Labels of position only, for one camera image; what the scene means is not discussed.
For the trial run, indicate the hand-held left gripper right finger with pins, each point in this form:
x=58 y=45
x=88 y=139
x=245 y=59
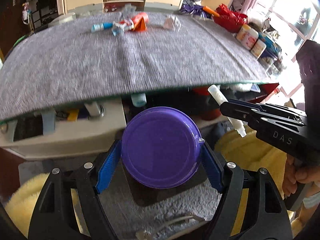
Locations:
x=212 y=170

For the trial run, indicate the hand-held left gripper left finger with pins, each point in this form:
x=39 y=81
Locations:
x=108 y=165

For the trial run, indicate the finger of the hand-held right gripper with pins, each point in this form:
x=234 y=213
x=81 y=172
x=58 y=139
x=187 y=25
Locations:
x=240 y=112
x=275 y=107

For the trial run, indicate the white plastic tube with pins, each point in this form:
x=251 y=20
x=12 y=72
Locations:
x=217 y=93

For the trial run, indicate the purple plastic bowl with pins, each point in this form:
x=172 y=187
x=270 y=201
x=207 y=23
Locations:
x=160 y=147

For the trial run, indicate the person's right hand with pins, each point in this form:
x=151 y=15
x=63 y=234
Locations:
x=303 y=175

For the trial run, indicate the white shelf unit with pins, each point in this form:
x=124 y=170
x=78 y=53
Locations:
x=75 y=135

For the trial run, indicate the yellow fluffy cushion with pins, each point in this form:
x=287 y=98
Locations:
x=262 y=160
x=22 y=200

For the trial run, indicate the grey rug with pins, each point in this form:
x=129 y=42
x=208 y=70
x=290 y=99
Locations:
x=175 y=205

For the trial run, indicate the small white bottle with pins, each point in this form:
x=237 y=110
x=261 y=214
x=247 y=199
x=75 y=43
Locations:
x=258 y=48

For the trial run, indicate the red label white bottle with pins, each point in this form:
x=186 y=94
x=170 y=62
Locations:
x=247 y=37

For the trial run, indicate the red plastic basket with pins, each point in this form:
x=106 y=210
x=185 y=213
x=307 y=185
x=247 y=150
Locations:
x=230 y=17

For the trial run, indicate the window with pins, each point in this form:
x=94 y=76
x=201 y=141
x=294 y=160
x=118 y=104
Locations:
x=292 y=7

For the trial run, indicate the large grey table mat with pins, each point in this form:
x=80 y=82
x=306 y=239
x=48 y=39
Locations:
x=112 y=62

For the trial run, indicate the orange stick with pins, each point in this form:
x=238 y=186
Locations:
x=210 y=11

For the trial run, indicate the purple cloth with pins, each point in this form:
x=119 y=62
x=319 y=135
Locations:
x=195 y=10

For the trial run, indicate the small crumpled clear wrapper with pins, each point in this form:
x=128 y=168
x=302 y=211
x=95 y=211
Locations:
x=172 y=23

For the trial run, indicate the orange snack packet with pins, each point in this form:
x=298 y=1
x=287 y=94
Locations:
x=140 y=22

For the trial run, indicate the blue capped tube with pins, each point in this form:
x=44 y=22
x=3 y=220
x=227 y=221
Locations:
x=101 y=26

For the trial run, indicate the red white wrapper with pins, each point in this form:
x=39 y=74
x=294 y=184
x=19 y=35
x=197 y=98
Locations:
x=123 y=25

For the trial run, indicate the clear plastic wrapper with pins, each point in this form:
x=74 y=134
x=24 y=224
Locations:
x=128 y=12

